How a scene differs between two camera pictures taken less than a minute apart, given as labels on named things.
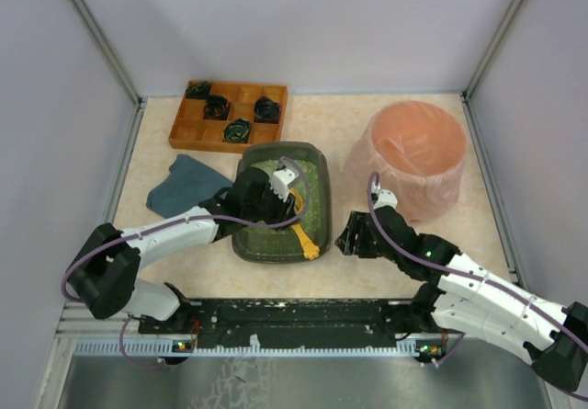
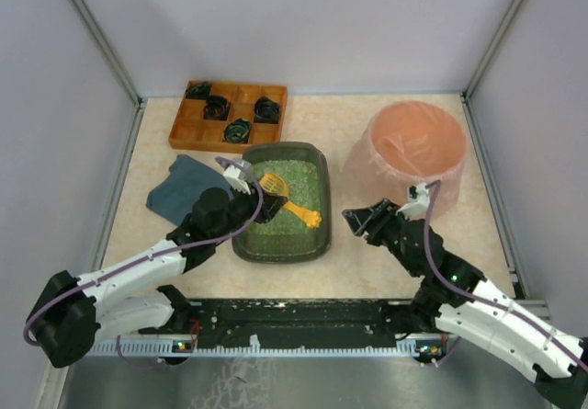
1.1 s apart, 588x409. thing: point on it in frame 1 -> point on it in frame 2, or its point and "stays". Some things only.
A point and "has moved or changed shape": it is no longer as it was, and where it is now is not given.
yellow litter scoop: x=310 y=250 has moved or changed shape
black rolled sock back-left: x=198 y=90 stays
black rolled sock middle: x=216 y=107 stays
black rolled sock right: x=266 y=110 stays
